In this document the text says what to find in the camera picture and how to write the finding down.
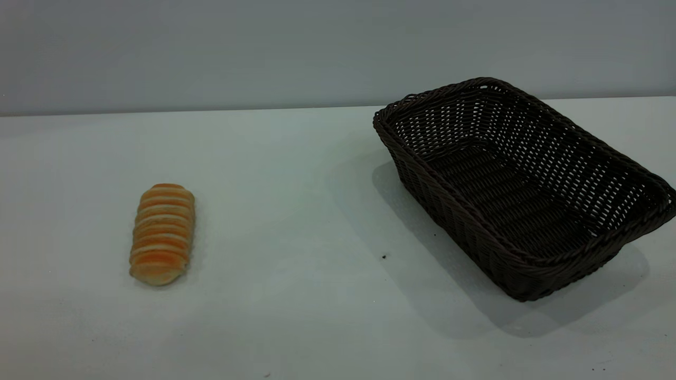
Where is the ridged orange bread roll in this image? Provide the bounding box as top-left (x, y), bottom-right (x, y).
top-left (129, 183), bottom-right (196, 287)

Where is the black woven wicker basket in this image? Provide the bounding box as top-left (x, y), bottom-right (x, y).
top-left (373, 77), bottom-right (676, 302)

